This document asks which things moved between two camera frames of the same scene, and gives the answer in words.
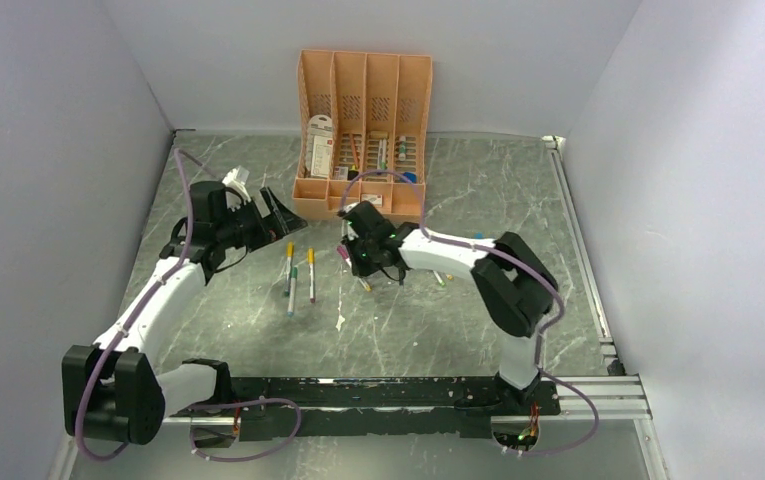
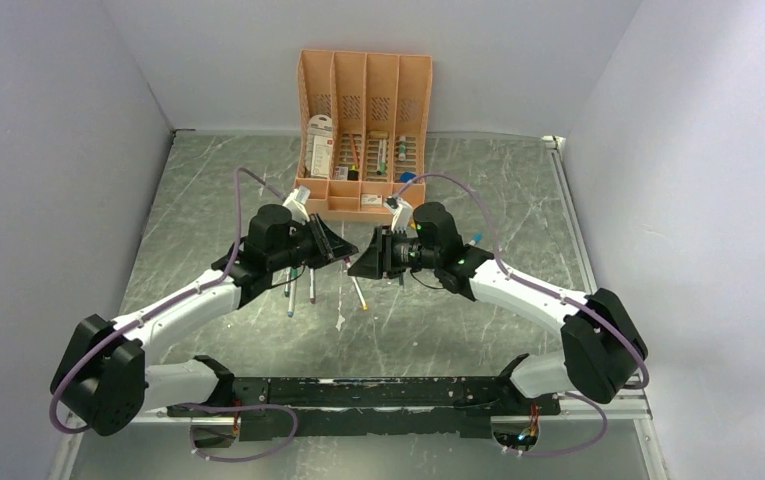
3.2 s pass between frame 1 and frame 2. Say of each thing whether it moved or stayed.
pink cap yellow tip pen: moved
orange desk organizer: stayed
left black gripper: moved
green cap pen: stayed
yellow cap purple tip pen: stayed
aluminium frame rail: stayed
